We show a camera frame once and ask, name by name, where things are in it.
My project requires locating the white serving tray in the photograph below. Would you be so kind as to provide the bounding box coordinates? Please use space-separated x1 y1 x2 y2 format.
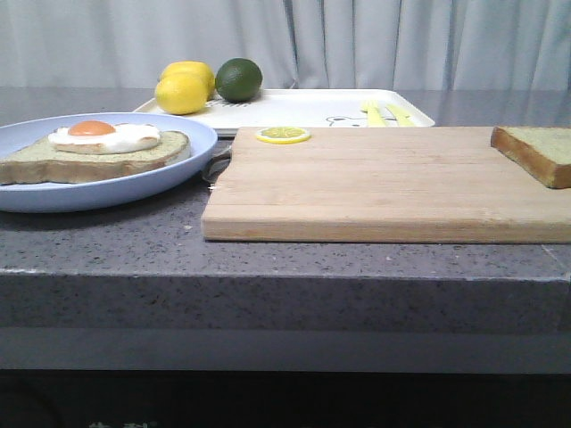
131 88 436 134

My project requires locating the yellow plastic knife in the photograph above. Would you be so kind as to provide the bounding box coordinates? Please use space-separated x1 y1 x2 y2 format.
385 103 416 128

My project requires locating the bread slice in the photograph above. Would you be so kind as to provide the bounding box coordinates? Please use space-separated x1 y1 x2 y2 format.
1 130 192 185
491 127 570 189

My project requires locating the fried egg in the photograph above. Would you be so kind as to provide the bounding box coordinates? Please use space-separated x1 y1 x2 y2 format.
47 119 160 155

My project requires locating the white curtain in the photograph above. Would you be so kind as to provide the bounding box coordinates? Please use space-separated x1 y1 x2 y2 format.
1 1 570 90

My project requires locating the yellow plastic fork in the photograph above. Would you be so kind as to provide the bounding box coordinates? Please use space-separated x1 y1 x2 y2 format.
360 100 387 128

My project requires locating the front yellow lemon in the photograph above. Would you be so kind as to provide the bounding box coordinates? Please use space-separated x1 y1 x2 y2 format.
154 73 209 115

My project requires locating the metal cutting board handle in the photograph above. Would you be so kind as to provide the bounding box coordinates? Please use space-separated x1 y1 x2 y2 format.
202 146 232 184

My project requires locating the yellow lemon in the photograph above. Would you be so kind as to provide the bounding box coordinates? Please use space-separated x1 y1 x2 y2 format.
158 61 215 100
154 73 209 115

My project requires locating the green lime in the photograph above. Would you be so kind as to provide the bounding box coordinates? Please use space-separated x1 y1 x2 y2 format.
215 58 263 103

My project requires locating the light blue plate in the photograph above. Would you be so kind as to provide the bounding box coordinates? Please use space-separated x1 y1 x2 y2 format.
1 112 218 213

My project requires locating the wooden cutting board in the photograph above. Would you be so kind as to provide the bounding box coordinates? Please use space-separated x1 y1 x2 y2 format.
202 127 570 243

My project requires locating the lemon slice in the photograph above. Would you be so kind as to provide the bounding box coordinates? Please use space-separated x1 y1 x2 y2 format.
255 127 311 144

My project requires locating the rear yellow lemon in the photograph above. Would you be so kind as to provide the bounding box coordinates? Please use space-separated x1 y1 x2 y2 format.
158 61 215 100

